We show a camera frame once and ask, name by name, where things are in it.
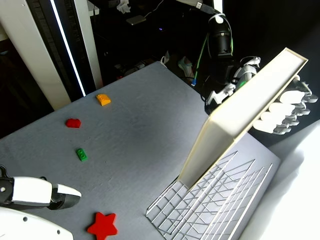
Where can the grey table cloth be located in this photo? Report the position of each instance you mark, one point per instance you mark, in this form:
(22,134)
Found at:
(130,150)

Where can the white and teal shoe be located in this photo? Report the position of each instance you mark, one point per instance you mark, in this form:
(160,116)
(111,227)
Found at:
(185,65)

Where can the red toy brick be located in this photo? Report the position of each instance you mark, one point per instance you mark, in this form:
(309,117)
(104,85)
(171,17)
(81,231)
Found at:
(73,123)

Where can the green toy brick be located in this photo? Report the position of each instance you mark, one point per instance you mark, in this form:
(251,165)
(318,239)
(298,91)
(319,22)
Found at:
(82,155)

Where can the red star block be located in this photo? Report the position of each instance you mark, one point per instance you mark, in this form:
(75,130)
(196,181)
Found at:
(102,225)

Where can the white column with light strip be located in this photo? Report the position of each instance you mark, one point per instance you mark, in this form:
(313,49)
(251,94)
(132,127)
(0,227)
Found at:
(27,50)

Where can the flat grey device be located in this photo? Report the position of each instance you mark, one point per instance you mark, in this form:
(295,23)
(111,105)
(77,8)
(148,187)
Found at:
(135,20)

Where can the beige paperback book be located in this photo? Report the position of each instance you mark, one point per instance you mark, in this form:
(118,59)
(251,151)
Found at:
(240,105)

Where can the crumpled white paper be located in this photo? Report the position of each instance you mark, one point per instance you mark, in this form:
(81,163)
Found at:
(123,6)

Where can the orange toy brick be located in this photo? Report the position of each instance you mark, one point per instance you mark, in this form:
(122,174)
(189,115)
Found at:
(103,99)

